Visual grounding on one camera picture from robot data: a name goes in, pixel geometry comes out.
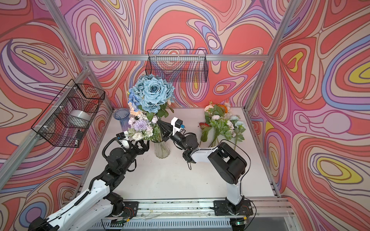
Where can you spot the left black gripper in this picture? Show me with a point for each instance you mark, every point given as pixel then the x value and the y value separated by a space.
pixel 142 150

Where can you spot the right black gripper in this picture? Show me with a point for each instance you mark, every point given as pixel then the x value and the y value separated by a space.
pixel 168 130

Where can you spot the clear ribbed glass vase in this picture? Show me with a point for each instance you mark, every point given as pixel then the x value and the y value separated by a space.
pixel 162 150

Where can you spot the white purple mixed bouquet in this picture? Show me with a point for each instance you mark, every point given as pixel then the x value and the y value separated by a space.
pixel 141 128

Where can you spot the teal rose flower stem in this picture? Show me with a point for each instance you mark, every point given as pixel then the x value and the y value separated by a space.
pixel 156 96

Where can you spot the peach rose flower stem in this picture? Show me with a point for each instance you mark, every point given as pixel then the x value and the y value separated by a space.
pixel 133 111

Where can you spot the blue purple glass vase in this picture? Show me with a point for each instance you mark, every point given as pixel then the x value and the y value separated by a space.
pixel 122 115

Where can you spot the blue hydrangea flower stem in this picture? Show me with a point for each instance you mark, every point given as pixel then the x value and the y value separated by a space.
pixel 133 100

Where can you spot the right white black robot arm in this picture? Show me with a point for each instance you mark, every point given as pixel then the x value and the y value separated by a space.
pixel 226 161

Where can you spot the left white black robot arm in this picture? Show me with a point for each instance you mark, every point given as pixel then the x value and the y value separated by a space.
pixel 99 200

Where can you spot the red flower stem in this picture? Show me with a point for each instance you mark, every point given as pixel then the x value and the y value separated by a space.
pixel 205 129

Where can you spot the white green flower bunch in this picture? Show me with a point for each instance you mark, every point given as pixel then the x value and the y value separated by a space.
pixel 229 127

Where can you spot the orange flower stem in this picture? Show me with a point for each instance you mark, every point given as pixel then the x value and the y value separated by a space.
pixel 226 107

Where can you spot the small black device in basket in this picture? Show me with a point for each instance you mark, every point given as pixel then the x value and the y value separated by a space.
pixel 78 138

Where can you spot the white tape roll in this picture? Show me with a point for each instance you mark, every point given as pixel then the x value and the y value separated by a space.
pixel 81 115

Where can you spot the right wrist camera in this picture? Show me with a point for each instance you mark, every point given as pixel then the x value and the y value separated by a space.
pixel 177 125

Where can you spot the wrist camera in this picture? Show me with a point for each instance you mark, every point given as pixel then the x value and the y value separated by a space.
pixel 122 140
pixel 177 125

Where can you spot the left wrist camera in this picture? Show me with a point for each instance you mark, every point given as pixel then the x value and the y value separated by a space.
pixel 122 140

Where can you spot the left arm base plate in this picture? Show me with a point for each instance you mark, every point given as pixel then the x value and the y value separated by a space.
pixel 125 209

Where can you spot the black wire basket back wall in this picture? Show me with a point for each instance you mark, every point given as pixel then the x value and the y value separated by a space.
pixel 178 65

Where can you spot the black wire basket wall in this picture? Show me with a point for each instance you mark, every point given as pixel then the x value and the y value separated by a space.
pixel 178 65
pixel 72 116

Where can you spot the black wire basket left wall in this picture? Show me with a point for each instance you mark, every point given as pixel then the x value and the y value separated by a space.
pixel 72 116

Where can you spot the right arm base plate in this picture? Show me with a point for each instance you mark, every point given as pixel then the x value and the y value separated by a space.
pixel 226 208

